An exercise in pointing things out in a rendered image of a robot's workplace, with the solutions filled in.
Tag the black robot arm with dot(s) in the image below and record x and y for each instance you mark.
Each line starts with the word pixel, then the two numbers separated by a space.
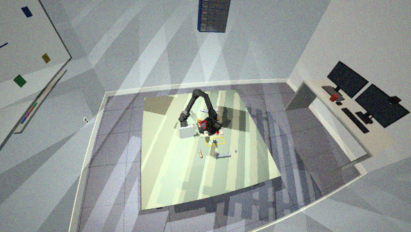
pixel 211 120

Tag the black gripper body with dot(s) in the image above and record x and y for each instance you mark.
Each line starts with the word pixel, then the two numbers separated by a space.
pixel 201 129

